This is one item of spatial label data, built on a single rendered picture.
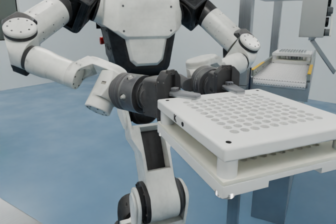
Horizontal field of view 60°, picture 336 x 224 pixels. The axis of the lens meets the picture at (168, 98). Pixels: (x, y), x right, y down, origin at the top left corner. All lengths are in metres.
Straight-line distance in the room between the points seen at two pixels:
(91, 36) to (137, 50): 5.76
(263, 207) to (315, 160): 1.55
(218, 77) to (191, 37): 5.40
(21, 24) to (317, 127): 0.69
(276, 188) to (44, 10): 1.57
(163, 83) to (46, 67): 0.31
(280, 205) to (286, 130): 1.56
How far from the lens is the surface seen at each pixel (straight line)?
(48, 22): 0.90
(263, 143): 0.40
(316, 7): 1.53
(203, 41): 5.88
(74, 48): 6.51
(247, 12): 1.50
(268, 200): 1.98
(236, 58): 0.97
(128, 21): 0.97
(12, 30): 0.81
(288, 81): 1.58
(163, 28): 1.01
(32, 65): 0.78
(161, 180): 1.03
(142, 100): 0.63
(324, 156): 0.50
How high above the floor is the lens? 1.21
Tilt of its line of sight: 15 degrees down
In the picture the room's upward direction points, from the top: straight up
